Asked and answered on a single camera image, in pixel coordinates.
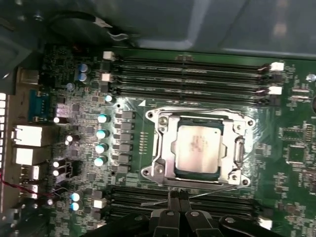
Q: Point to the silver motherboard screw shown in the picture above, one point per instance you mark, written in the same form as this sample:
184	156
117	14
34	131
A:
310	77

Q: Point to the grey open PC case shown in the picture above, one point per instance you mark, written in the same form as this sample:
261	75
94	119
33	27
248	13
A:
222	22

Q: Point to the green motherboard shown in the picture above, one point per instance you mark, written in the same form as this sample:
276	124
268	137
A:
271	148

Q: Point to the silver square CPU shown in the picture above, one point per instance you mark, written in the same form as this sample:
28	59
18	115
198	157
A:
197	148

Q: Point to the thin metal locking lever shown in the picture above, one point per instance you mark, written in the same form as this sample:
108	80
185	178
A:
153	203
197	109

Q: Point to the metal socket cover frame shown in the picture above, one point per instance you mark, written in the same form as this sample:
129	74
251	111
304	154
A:
230	133

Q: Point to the blue serial port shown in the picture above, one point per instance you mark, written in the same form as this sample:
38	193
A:
39	106

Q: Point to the silver network port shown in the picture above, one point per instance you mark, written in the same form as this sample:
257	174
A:
27	135

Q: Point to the CPU socket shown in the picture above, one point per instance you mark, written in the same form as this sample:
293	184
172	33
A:
161	123

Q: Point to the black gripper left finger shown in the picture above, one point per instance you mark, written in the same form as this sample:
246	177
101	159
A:
165	224

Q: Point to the RAM slot with white clips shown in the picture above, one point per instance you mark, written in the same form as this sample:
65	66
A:
100	204
277	66
275	90

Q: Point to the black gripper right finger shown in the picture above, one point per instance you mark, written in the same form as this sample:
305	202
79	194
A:
200	224

